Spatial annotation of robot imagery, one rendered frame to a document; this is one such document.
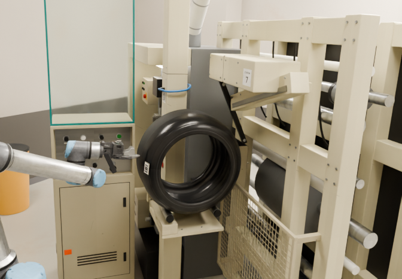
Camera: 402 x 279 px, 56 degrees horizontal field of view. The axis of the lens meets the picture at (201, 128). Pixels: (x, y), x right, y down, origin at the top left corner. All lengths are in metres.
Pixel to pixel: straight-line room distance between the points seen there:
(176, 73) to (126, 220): 1.19
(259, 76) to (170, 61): 0.68
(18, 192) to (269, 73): 3.20
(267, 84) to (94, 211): 1.61
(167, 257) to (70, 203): 0.76
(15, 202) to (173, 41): 2.75
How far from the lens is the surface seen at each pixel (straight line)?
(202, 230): 2.25
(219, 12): 5.36
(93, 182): 1.91
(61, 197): 2.80
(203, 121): 2.02
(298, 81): 1.80
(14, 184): 4.34
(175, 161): 2.43
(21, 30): 4.86
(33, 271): 1.81
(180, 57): 2.30
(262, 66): 1.81
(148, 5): 6.04
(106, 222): 2.90
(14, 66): 4.81
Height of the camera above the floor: 1.89
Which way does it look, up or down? 14 degrees down
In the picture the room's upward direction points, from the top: 3 degrees clockwise
